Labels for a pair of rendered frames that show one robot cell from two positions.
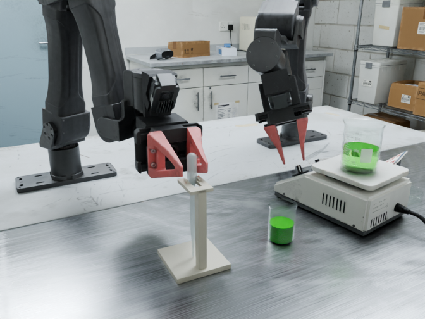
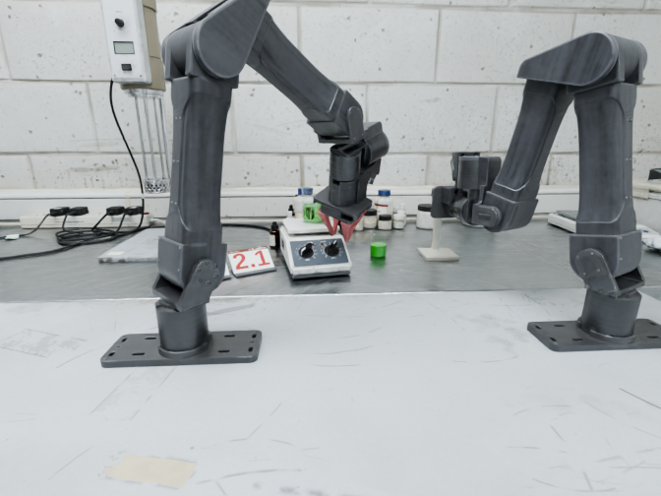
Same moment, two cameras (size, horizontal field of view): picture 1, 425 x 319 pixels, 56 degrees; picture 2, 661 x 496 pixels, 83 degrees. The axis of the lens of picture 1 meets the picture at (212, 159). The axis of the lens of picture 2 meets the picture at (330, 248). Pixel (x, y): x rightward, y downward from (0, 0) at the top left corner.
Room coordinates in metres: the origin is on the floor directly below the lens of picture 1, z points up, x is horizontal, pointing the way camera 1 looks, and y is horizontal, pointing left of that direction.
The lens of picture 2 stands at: (1.41, 0.14, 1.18)
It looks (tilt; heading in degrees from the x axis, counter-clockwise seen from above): 17 degrees down; 204
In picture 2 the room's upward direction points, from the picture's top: straight up
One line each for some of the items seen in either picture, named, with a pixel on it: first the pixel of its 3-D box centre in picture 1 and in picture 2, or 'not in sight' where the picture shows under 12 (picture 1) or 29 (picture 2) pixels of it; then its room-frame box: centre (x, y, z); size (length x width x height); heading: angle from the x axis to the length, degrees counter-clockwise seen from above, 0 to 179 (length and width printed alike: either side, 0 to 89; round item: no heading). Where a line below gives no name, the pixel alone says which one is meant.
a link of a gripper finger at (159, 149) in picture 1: (178, 158); not in sight; (0.52, 0.05, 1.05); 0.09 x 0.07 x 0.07; 26
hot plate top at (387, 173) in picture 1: (359, 169); (310, 224); (0.64, -0.25, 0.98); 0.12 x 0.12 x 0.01; 37
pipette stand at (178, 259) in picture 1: (192, 221); (440, 229); (0.49, 0.03, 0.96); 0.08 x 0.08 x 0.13; 26
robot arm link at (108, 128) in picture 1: (138, 103); (485, 189); (0.67, 0.12, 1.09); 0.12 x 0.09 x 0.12; 54
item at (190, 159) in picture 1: (189, 169); not in sight; (0.49, 0.03, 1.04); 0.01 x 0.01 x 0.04; 26
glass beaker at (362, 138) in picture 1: (359, 147); (315, 206); (0.63, -0.24, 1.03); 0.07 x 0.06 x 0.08; 39
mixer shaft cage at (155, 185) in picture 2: not in sight; (150, 143); (0.68, -0.68, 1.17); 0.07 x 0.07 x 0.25
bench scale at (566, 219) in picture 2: not in sight; (598, 224); (0.04, 0.44, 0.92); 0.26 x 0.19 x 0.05; 23
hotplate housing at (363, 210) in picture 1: (343, 187); (312, 245); (0.66, -0.23, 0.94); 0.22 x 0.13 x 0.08; 37
